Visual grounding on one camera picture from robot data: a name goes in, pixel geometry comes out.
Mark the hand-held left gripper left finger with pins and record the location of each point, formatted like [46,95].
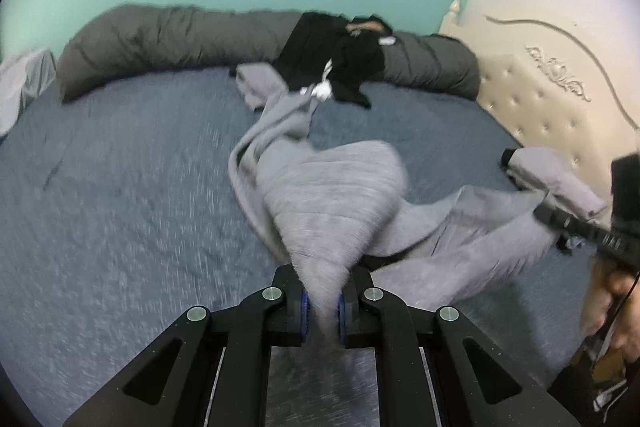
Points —
[302,314]

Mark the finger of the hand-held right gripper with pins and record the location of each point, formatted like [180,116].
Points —
[575,224]

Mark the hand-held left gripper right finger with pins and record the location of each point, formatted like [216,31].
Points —
[343,317]

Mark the grey fleece pants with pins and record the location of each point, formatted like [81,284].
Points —
[325,207]

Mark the person's right forearm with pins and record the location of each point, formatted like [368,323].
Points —
[575,392]

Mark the pile of black clothes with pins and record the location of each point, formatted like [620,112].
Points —
[345,57]

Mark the person's right hand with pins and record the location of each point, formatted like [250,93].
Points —
[605,302]

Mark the cream tufted headboard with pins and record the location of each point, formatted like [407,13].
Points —
[550,72]

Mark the blue patterned bed cover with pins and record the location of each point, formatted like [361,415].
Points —
[125,182]

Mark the white cloth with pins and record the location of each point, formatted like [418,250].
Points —
[321,91]

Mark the dark grey rolled duvet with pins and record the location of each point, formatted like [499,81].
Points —
[165,42]

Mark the light grey bed sheet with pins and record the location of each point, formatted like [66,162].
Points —
[22,82]

